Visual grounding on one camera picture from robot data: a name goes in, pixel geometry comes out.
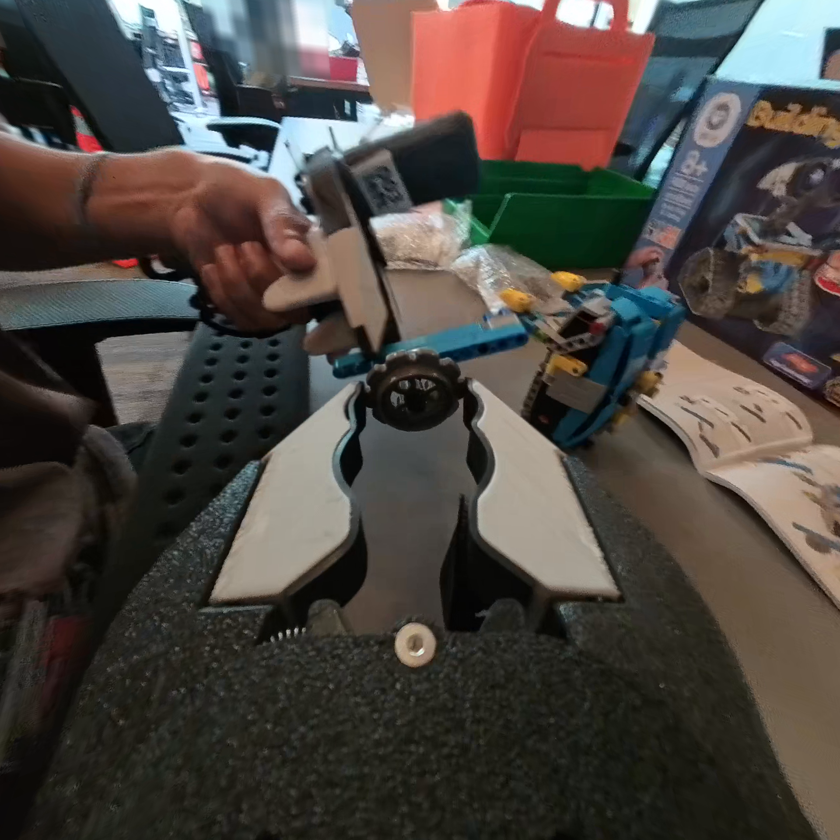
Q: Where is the instruction booklet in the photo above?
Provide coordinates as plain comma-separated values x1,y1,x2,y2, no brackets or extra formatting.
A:
637,341,840,608

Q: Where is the blue toy robot model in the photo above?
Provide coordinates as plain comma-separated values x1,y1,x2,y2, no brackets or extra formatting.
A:
499,269,686,452

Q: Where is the black mesh office chair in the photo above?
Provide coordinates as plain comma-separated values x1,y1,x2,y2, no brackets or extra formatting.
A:
610,0,767,181

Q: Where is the blue wristband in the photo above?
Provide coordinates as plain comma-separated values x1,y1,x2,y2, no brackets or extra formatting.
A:
74,152,111,231

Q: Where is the orange striped safety cone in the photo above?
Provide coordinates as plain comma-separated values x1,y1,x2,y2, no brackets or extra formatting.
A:
66,105,106,153

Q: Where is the green storage bin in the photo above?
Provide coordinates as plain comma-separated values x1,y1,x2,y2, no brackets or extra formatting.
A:
469,159,659,271

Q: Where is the orange tote bag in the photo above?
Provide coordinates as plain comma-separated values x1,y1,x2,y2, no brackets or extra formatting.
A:
411,0,657,172

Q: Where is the bubble wrap bag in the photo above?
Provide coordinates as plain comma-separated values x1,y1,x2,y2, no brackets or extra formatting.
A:
453,244,572,309
371,200,473,270

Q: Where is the grey toothed wheel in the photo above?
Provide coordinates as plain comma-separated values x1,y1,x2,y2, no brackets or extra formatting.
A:
364,350,468,433

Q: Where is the person's left hand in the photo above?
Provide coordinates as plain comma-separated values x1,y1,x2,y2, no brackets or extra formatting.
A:
157,147,317,332

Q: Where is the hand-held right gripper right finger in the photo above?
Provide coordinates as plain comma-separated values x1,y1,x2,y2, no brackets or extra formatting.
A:
459,379,624,631

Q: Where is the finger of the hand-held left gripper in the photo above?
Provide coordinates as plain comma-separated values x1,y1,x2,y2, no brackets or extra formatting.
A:
377,262,490,345

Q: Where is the tan paper bag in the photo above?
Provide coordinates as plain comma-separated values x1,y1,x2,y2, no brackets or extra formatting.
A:
351,0,439,112

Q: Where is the blue perforated beam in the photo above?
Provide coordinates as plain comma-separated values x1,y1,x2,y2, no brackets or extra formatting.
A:
331,314,530,379

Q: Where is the black perforated office chair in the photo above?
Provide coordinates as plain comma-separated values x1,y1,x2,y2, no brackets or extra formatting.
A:
0,279,311,565

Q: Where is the robot kit box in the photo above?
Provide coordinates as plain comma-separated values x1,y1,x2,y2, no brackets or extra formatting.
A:
620,75,840,408

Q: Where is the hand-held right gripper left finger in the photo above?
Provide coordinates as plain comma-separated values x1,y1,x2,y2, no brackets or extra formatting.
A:
206,382,366,634

